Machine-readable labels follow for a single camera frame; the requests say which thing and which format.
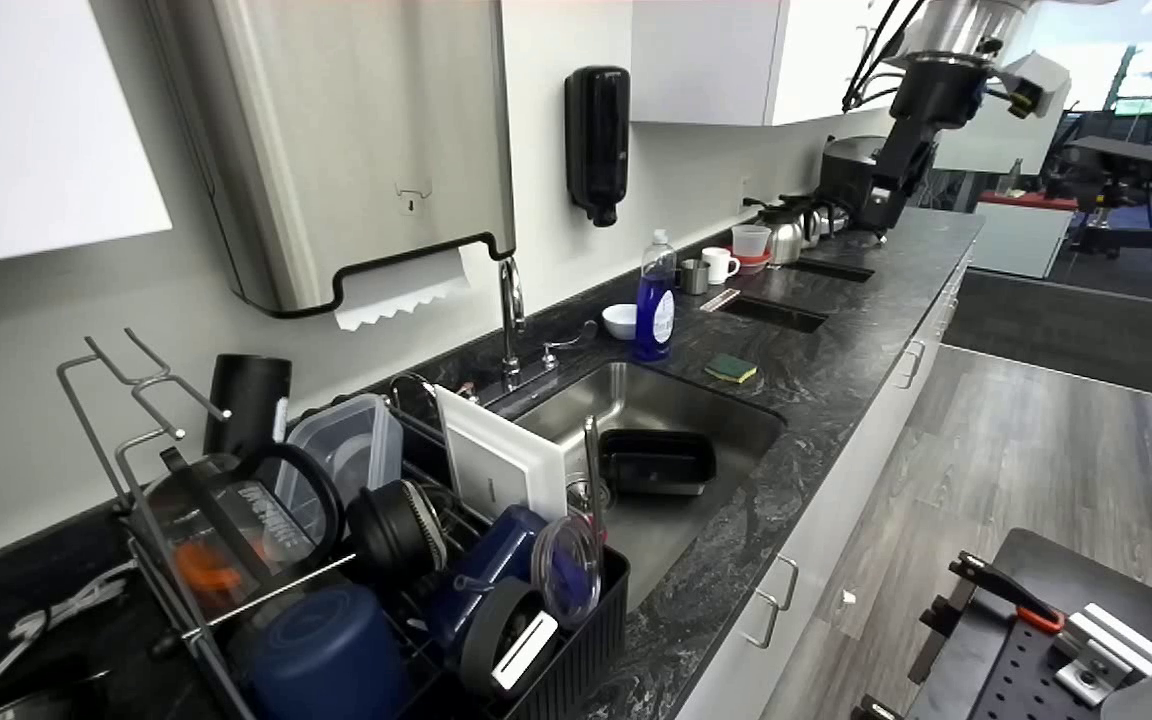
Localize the black dish rack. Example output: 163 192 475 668
120 386 631 720

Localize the steel drawer handle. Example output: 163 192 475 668
760 558 802 618
737 594 782 658

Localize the steel paper towel dispenser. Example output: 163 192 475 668
151 0 519 319

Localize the black round pot lid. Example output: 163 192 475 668
344 475 450 583

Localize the chrome faucet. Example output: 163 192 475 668
472 252 604 412

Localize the round purple tinted lid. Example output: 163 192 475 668
529 509 612 627

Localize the black plastic food tray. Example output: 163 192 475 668
592 426 719 509

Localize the black wall soap dispenser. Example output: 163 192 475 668
561 61 635 233

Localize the blue dish soap bottle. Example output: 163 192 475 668
631 227 682 364

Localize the stainless steel sink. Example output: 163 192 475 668
469 356 791 618

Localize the black coffee machine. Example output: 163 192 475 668
816 132 933 239

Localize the dark blue plastic tub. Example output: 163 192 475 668
247 578 410 720

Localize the silver metal bracket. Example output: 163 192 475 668
1051 601 1152 712

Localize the small black counter mat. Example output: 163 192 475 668
787 252 879 290

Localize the small steel cup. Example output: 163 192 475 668
671 252 710 302

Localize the white lower cabinet run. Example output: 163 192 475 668
671 244 985 720

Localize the grey metal clamp bar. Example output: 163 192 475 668
905 594 985 694

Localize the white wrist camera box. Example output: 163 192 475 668
999 52 1077 130

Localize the green and yellow sponge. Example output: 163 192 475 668
705 350 763 392

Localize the blue plastic container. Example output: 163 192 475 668
429 499 550 645

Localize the white cup red band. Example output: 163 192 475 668
729 217 777 273

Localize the metal wire rack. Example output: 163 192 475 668
50 325 238 538

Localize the clear container dark rim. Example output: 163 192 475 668
285 392 407 538

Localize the black cylindrical cup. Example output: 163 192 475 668
202 354 294 474

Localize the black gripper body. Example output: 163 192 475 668
892 52 992 135

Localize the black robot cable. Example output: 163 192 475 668
839 0 929 118

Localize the black perforated platform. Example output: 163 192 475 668
852 526 1152 720

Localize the black desk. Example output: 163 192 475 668
1046 132 1152 256

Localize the white cord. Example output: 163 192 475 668
0 558 141 715

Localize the white square plate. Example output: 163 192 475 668
424 381 573 527

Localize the white paper towel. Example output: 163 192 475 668
332 239 486 336

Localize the black and white strip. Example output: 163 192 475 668
695 286 743 319

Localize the white upper cabinet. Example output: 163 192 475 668
627 0 905 132
0 0 176 278

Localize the black clamp orange trigger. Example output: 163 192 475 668
948 552 1071 639

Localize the metal jar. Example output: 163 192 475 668
766 217 809 273

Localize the small white bowl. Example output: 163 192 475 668
597 302 644 344

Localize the dark floor mat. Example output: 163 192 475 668
940 263 1152 405

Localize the clear jug black rim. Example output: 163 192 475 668
133 441 349 623

